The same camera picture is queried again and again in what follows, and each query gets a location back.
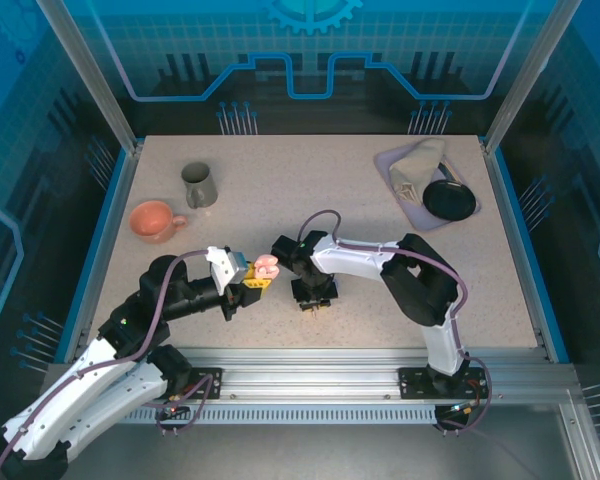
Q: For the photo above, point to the beige folded cloth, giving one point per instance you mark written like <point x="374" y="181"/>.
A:
<point x="417" y="165"/>

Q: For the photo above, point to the left black mount plate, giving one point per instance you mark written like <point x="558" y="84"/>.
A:
<point x="200" y="382"/>

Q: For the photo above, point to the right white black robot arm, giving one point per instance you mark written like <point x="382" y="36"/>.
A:
<point x="355" y="257"/>

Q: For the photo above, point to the orange cup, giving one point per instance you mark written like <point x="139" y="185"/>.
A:
<point x="152" y="225"/>

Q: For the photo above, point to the black mount plate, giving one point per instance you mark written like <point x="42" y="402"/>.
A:
<point x="415" y="382"/>
<point x="200" y="382"/>

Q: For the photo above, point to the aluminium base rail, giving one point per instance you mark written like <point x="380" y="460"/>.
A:
<point x="305" y="380"/>

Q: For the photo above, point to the grey mug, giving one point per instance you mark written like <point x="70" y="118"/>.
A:
<point x="202" y="192"/>

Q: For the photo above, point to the black round plate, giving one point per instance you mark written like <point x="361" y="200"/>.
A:
<point x="450" y="200"/>

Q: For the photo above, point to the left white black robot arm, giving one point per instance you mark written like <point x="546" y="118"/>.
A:
<point x="70" y="395"/>

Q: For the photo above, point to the blue table side trim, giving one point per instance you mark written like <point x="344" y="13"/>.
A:
<point x="93" y="250"/>

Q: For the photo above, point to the right black mount plate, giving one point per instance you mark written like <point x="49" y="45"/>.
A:
<point x="415" y="382"/>

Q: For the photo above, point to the small LED controller board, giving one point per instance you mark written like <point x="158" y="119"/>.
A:
<point x="462" y="409"/>
<point x="172" y="410"/>

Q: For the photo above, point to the aluminium frame post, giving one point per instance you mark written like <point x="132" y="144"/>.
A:
<point x="92" y="75"/>
<point x="528" y="75"/>

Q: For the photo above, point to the purple tray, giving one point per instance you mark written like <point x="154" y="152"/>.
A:
<point x="385" y="162"/>

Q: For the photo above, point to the pink earbud charging case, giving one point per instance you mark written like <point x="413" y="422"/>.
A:
<point x="267" y="260"/>

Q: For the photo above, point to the thin light utensil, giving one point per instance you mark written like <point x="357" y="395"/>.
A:
<point x="449" y="170"/>

